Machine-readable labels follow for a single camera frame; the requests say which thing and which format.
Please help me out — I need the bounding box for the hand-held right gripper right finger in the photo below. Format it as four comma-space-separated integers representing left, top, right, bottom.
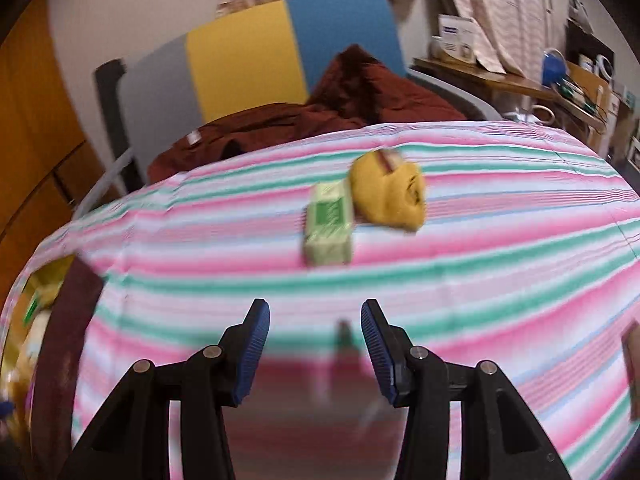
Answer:
361, 299, 573, 480

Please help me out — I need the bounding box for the yellow fabric pouch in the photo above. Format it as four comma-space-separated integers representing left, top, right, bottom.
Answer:
348, 149, 428, 233

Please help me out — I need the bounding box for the wooden desk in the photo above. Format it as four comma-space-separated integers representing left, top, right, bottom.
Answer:
412, 57, 621, 161

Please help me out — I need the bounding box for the cardboard box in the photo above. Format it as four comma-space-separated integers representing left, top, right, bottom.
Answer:
567, 62, 613, 111

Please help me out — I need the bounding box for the gold metal tin box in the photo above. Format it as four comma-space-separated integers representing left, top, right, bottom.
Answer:
0, 255, 106, 480

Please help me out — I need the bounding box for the wooden wardrobe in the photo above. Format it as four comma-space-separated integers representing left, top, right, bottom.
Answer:
0, 0, 123, 281

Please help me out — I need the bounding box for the green carton box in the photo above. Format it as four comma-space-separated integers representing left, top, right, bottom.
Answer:
302, 180, 357, 267

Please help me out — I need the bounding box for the striped bedsheet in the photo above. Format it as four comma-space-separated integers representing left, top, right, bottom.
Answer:
0, 121, 640, 480

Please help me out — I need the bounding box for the white carton box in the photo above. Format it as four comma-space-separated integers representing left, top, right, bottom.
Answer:
439, 15, 483, 64

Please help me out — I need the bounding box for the pale patterned curtain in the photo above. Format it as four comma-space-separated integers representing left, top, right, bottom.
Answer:
215, 0, 556, 76

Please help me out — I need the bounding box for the blue round container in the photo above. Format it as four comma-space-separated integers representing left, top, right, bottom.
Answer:
542, 49, 568, 83

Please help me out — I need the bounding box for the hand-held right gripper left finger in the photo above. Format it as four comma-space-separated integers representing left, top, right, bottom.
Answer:
72, 298, 271, 480

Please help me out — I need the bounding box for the grey yellow blue chair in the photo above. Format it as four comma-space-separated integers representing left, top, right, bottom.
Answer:
95, 0, 501, 193

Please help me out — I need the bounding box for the maroon garment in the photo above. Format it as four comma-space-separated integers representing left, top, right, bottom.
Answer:
147, 44, 468, 186

